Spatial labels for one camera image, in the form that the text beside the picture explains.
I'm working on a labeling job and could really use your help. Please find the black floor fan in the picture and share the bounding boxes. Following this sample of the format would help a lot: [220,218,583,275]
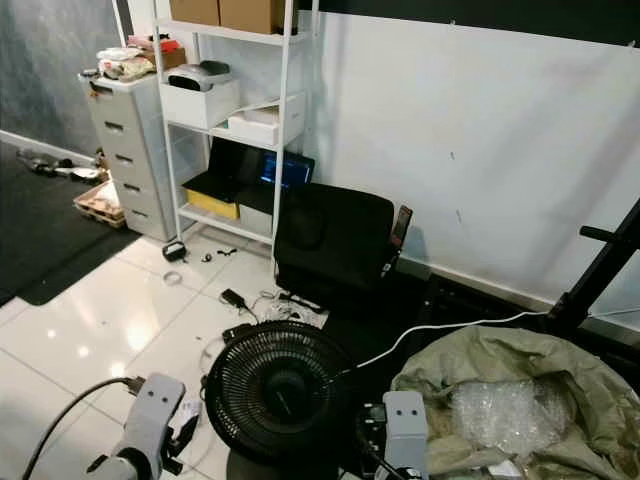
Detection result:
[204,319,352,480]

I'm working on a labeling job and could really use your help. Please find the black power adapter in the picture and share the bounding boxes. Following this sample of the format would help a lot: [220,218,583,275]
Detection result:
[221,321,257,347]
[219,287,252,312]

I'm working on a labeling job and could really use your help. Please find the clear bubble wrap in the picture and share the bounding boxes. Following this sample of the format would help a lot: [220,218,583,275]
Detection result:
[447,377,572,464]

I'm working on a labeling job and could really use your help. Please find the green woven sack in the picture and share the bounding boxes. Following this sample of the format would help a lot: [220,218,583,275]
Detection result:
[389,324,640,480]

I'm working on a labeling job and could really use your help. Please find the small black device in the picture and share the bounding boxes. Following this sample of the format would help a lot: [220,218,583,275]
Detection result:
[161,239,188,264]

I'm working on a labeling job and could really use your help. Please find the black office chair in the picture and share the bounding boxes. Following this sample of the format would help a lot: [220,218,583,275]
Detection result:
[271,181,415,302]

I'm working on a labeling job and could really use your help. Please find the white metal shelf rack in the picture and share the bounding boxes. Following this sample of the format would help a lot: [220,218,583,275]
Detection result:
[155,0,321,247]

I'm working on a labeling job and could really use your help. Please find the yellow box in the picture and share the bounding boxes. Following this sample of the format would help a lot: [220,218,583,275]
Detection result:
[182,186,242,221]

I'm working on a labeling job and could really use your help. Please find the wooden tray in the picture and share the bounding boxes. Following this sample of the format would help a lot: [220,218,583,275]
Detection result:
[72,179,127,230]

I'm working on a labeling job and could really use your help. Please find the black floor mat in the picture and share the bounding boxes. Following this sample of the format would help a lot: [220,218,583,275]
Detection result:
[0,139,147,308]

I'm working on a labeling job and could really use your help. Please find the black case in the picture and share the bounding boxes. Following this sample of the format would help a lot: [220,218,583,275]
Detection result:
[184,135,267,202]

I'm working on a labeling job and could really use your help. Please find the black laptop with blue screen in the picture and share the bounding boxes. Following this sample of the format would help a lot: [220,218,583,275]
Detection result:
[257,149,317,192]

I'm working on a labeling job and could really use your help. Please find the scattered tools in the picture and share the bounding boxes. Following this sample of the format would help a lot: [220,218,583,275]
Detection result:
[14,149,107,184]

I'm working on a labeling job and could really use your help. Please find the grey plastic drawer cabinet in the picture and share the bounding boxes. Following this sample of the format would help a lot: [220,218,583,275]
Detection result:
[81,72,174,242]

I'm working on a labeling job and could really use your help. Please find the white flat box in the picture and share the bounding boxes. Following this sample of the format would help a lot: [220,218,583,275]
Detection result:
[227,92,307,148]

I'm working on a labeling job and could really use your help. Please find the white storage bin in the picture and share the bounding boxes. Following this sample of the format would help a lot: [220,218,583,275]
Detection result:
[159,77,242,130]

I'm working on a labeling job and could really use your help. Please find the grey desktop printer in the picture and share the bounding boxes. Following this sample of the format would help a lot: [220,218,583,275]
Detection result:
[165,59,232,92]

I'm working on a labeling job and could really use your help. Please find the pile of snack bags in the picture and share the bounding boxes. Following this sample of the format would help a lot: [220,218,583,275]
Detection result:
[95,45,157,84]

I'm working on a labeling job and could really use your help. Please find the small cardboard box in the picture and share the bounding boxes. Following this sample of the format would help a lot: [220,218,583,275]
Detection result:
[168,0,222,27]

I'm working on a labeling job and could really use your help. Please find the large cardboard box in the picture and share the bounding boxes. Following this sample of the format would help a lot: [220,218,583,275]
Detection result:
[219,0,287,35]

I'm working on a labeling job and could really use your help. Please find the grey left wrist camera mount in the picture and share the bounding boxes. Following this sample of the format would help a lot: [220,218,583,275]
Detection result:
[116,371,190,472]

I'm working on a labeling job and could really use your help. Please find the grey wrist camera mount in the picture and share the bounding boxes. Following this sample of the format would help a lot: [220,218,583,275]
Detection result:
[379,389,432,480]
[116,371,190,472]

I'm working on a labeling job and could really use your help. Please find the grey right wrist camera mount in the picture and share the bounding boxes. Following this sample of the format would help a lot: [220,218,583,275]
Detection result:
[379,389,432,480]

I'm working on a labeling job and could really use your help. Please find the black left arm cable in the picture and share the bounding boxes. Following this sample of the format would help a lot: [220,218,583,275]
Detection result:
[20,375,146,480]

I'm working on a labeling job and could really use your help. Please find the long white cable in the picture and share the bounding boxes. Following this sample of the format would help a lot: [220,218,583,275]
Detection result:
[353,309,549,370]

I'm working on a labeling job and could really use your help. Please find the tangled white cord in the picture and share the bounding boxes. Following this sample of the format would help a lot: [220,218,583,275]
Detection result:
[254,289,327,330]

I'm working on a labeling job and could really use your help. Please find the black rack with handles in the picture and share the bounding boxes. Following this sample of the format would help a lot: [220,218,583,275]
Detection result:
[544,194,640,339]

